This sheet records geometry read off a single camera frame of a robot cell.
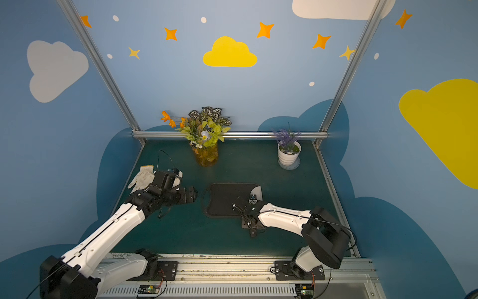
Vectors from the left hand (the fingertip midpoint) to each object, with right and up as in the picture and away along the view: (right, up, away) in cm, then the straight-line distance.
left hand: (189, 191), depth 81 cm
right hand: (+28, -15, +7) cm, 32 cm away
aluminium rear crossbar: (-13, +28, +21) cm, 37 cm away
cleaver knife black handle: (+32, -3, +19) cm, 37 cm away
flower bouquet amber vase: (+3, +30, +14) cm, 33 cm away
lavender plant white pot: (+50, +21, +25) cm, 60 cm away
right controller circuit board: (+49, -38, -9) cm, 62 cm away
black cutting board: (+12, -7, +18) cm, 22 cm away
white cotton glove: (-31, +3, +21) cm, 38 cm away
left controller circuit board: (-14, -37, -9) cm, 40 cm away
